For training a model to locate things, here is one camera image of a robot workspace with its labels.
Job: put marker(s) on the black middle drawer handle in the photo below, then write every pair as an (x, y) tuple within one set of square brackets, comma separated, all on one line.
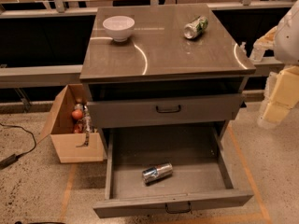
[(178, 208)]

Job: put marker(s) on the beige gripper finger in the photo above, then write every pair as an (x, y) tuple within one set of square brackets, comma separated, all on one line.
[(271, 115), (283, 88)]

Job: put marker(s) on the green and white can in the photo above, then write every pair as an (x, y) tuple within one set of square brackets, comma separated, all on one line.
[(196, 27)]

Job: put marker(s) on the orange fruit in box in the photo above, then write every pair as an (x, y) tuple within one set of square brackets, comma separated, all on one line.
[(77, 114)]

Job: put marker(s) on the cardboard box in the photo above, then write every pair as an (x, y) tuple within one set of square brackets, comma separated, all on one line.
[(59, 126)]

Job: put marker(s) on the closed grey top drawer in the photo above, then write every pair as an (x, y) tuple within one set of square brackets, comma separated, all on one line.
[(142, 112)]

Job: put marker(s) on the grey drawer cabinet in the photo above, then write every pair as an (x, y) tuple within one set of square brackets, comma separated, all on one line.
[(157, 61)]

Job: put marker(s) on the open grey middle drawer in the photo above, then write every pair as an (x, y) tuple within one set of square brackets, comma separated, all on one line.
[(200, 175)]

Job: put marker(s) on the white bowl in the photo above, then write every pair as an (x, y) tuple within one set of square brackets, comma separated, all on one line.
[(119, 28)]

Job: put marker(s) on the black drawer handle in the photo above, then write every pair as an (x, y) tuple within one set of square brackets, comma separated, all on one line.
[(168, 109), (178, 208)]

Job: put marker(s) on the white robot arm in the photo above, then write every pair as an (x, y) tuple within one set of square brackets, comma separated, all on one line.
[(286, 40)]

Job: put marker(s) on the black top drawer handle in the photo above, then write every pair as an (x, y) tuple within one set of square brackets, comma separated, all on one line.
[(168, 109)]

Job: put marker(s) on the redbull can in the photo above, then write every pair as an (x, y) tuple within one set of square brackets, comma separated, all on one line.
[(157, 172)]

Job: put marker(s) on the grey metal rail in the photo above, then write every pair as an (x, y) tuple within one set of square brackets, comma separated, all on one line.
[(39, 76)]

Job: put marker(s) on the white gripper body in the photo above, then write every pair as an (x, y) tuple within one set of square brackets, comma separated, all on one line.
[(289, 37)]

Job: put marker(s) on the small clear pump bottle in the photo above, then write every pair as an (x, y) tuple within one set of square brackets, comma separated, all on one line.
[(243, 47)]

